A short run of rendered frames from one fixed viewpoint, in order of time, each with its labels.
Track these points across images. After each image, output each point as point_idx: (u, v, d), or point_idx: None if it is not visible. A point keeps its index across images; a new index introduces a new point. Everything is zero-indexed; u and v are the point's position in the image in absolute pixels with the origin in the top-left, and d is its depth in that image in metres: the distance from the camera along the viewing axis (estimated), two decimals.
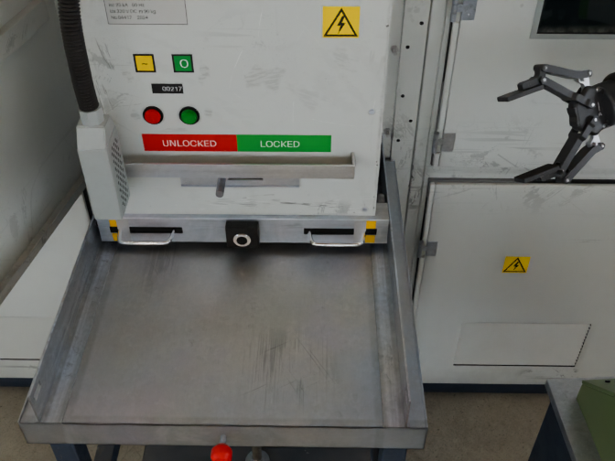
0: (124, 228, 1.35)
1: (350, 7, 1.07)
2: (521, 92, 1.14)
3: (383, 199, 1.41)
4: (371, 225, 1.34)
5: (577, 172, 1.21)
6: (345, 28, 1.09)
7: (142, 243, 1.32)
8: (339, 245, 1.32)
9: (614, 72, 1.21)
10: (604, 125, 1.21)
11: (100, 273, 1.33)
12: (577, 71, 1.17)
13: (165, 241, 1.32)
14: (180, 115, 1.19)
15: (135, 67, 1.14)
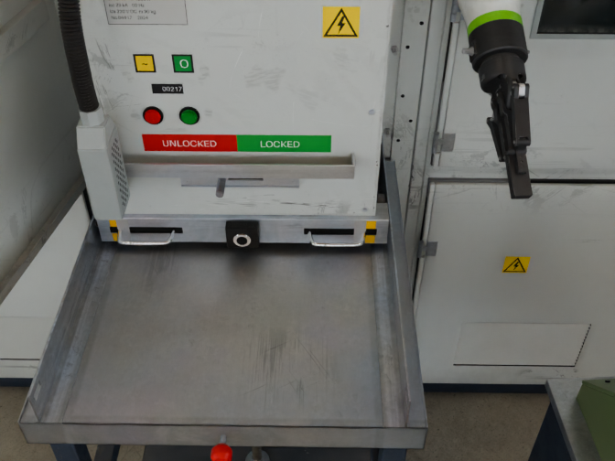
0: (124, 229, 1.35)
1: (350, 7, 1.07)
2: (530, 180, 1.14)
3: (383, 199, 1.41)
4: (371, 225, 1.34)
5: None
6: (345, 28, 1.09)
7: (142, 243, 1.32)
8: (339, 245, 1.32)
9: (509, 46, 1.17)
10: None
11: (100, 273, 1.33)
12: (528, 102, 1.14)
13: (165, 241, 1.32)
14: (180, 115, 1.19)
15: (135, 67, 1.14)
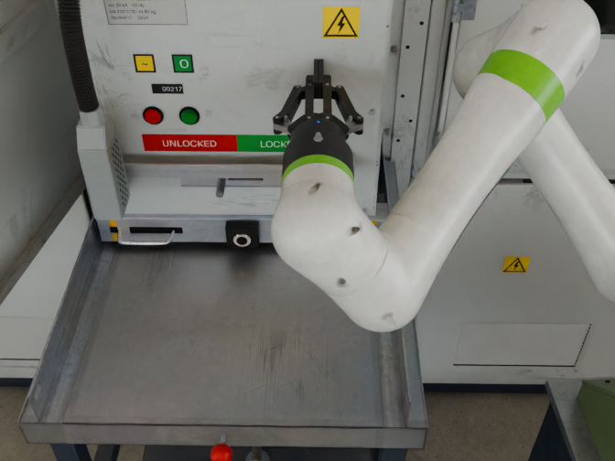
0: (124, 229, 1.35)
1: (350, 7, 1.07)
2: (323, 67, 1.10)
3: (383, 199, 1.41)
4: None
5: (289, 94, 1.05)
6: (345, 28, 1.09)
7: (142, 243, 1.32)
8: None
9: (352, 161, 0.95)
10: (295, 133, 0.98)
11: (100, 273, 1.33)
12: (353, 109, 1.02)
13: (165, 241, 1.32)
14: (180, 115, 1.19)
15: (135, 67, 1.14)
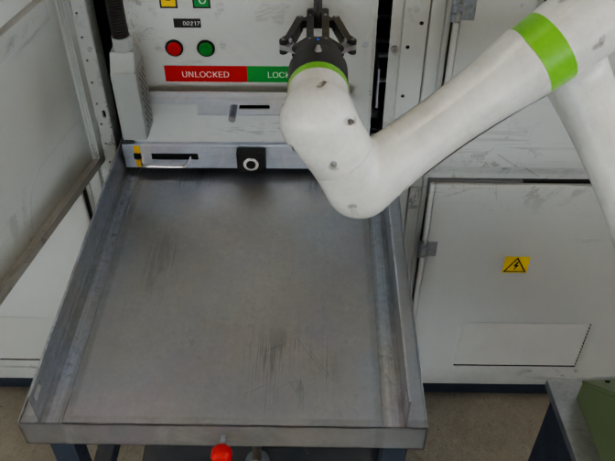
0: (146, 155, 1.52)
1: None
2: (321, 1, 1.28)
3: None
4: None
5: (293, 22, 1.22)
6: None
7: (163, 166, 1.50)
8: None
9: None
10: None
11: (100, 273, 1.33)
12: (348, 32, 1.20)
13: (183, 165, 1.50)
14: (198, 48, 1.37)
15: (160, 3, 1.31)
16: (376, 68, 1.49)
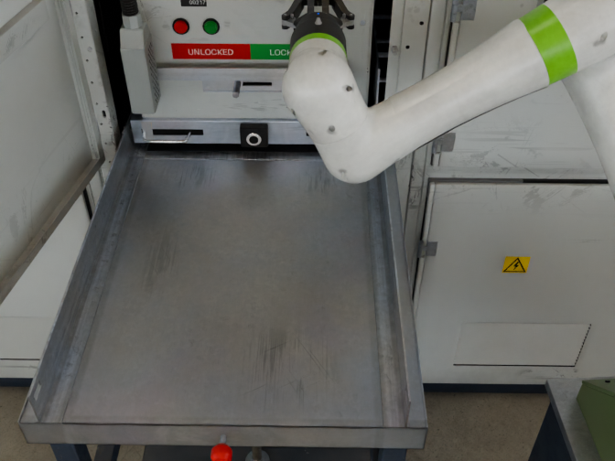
0: (147, 130, 1.59)
1: None
2: None
3: None
4: None
5: (295, 0, 1.29)
6: None
7: (163, 141, 1.56)
8: None
9: None
10: (299, 25, 1.22)
11: (100, 273, 1.33)
12: (346, 8, 1.26)
13: (183, 140, 1.56)
14: (203, 26, 1.44)
15: None
16: (376, 68, 1.49)
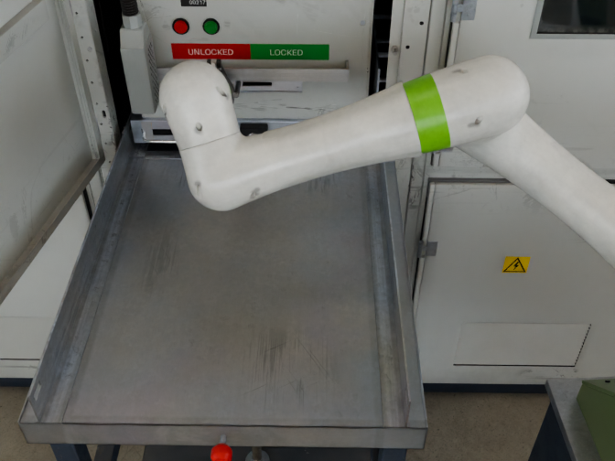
0: (147, 130, 1.59)
1: None
2: None
3: None
4: None
5: (224, 71, 1.38)
6: None
7: (163, 141, 1.56)
8: None
9: None
10: None
11: (100, 273, 1.33)
12: None
13: None
14: (203, 26, 1.44)
15: None
16: (376, 68, 1.49)
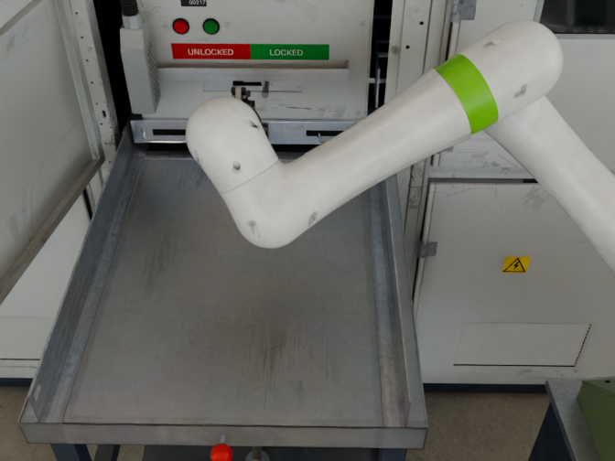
0: (147, 130, 1.59)
1: None
2: None
3: (374, 107, 1.66)
4: None
5: (248, 91, 1.30)
6: None
7: (163, 141, 1.56)
8: None
9: None
10: None
11: (100, 273, 1.33)
12: None
13: (183, 140, 1.56)
14: (203, 26, 1.44)
15: None
16: (376, 68, 1.49)
